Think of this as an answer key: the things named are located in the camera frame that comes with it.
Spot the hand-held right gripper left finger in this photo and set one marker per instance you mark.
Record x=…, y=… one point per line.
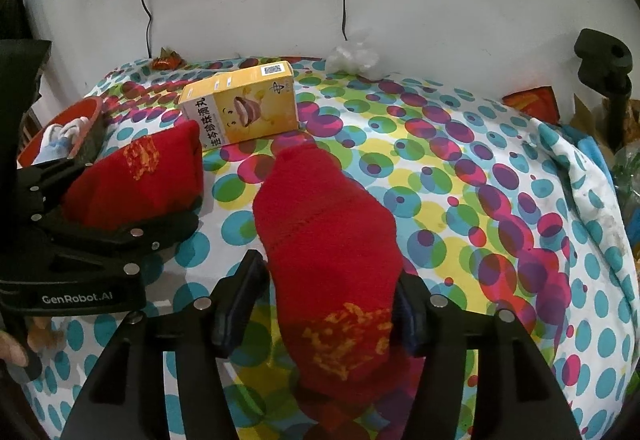
x=239, y=315

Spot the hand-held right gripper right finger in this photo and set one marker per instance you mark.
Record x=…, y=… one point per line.
x=404, y=320

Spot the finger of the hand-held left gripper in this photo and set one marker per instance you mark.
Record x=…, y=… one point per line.
x=47, y=187
x=145, y=240

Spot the red sock yellow print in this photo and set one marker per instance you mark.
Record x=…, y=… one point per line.
x=125, y=180
x=325, y=245

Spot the red bowl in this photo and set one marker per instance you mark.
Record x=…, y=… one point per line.
x=87, y=113

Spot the person's left hand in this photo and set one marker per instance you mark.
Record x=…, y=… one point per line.
x=12, y=350

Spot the polka dot tablecloth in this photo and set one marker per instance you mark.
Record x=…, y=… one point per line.
x=450, y=180

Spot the yellow medicine box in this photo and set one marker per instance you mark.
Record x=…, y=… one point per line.
x=240, y=108

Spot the red candy wrapper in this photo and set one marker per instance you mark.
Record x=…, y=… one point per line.
x=167, y=60

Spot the blue cloth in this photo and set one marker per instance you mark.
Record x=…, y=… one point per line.
x=595, y=160

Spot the red foil packet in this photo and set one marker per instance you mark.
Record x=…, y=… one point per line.
x=532, y=105

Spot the crumpled white plastic wrap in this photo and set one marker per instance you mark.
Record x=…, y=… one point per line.
x=352, y=53

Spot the black clamp stand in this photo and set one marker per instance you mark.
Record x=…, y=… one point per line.
x=602, y=55

